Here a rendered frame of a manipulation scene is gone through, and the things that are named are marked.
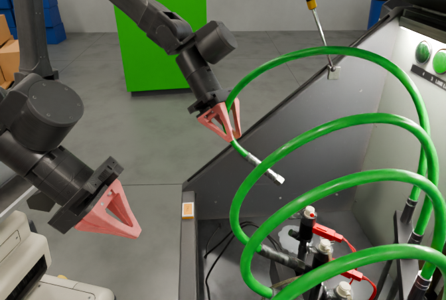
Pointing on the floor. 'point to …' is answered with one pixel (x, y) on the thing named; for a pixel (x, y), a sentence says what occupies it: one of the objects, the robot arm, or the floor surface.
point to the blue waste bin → (377, 7)
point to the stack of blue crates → (50, 3)
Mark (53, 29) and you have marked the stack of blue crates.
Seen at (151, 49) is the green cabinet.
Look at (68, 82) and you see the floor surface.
